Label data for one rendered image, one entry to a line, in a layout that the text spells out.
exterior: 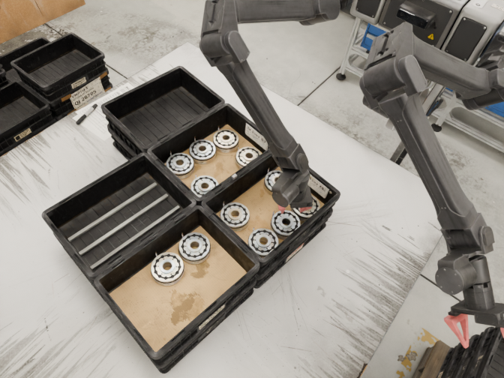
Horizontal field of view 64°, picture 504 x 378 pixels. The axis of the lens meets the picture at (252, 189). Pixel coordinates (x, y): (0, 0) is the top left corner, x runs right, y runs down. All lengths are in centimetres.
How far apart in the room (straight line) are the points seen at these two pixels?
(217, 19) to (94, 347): 104
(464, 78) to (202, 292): 92
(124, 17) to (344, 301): 313
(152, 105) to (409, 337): 170
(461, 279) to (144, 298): 88
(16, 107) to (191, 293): 170
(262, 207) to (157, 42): 239
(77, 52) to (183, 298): 183
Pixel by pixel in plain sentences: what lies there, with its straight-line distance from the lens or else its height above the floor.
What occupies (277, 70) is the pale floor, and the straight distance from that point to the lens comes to 335.
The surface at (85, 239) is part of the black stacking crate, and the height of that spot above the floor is 83.
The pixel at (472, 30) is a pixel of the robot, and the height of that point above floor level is 148.
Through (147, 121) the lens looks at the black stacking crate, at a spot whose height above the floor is 83.
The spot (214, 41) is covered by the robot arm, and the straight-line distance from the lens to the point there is 95.
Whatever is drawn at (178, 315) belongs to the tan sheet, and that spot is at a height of 83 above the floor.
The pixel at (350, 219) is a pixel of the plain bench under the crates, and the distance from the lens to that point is 166.
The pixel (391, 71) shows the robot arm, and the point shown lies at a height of 160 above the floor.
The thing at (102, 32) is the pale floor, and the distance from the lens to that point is 377.
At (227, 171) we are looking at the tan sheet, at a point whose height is 83.
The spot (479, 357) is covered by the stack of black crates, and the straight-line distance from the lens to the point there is 187.
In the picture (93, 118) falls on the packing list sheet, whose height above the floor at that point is 70.
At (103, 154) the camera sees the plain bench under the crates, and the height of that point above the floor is 70.
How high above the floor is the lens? 205
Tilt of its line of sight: 54 degrees down
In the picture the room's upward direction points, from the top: 8 degrees clockwise
